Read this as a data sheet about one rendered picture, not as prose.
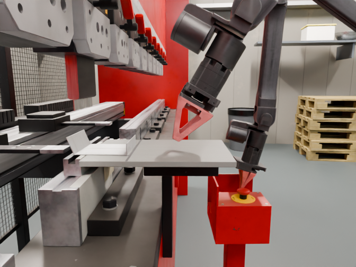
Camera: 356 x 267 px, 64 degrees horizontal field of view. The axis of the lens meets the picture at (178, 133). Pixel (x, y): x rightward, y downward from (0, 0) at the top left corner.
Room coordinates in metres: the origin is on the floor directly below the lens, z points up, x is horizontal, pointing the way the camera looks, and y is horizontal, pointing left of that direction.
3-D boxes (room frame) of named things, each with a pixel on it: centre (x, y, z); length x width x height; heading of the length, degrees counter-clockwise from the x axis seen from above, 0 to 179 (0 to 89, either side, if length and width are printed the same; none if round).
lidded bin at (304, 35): (4.61, -2.17, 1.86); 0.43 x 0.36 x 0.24; 84
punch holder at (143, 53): (1.12, 0.17, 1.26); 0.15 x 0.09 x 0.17; 179
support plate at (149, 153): (0.54, 0.03, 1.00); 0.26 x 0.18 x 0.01; 89
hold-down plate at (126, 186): (0.58, 0.12, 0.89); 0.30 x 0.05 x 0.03; 179
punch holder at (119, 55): (0.72, 0.18, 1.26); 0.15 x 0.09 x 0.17; 179
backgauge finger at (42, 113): (0.88, 0.34, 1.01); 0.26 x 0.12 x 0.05; 89
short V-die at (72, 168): (0.57, 0.18, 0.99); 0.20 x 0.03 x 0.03; 179
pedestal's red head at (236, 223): (0.86, -0.19, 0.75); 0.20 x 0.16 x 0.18; 1
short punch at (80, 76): (0.54, 0.18, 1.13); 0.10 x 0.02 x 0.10; 179
